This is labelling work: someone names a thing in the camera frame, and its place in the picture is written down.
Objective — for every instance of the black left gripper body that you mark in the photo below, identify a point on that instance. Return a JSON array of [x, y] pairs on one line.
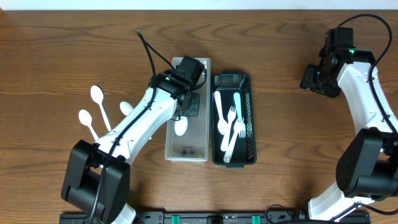
[[191, 106]]

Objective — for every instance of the pale blue plastic fork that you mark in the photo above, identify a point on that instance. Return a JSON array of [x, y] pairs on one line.
[[238, 105]]

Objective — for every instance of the clear perforated plastic basket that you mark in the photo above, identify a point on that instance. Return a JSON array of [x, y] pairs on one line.
[[193, 145]]

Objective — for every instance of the white plastic spoon bowl down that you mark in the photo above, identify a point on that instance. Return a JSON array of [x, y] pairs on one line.
[[181, 126]]

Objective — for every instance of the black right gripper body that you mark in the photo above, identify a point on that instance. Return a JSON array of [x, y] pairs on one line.
[[313, 83]]

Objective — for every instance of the white plastic spoon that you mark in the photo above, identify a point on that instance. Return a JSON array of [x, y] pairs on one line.
[[222, 124], [97, 96], [86, 119]]

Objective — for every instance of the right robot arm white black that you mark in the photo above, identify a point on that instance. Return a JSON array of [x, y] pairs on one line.
[[367, 170]]

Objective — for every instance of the dark green perforated plastic basket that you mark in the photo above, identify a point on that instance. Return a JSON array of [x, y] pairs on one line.
[[227, 83]]

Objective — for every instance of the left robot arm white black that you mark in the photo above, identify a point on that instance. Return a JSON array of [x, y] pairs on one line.
[[98, 174]]

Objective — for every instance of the white plastic spoon crossing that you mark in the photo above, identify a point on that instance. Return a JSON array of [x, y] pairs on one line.
[[126, 108]]

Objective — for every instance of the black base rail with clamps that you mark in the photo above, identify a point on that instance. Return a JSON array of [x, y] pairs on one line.
[[276, 216]]

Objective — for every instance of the white plastic fork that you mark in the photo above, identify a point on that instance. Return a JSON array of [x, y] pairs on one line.
[[231, 118], [239, 131]]

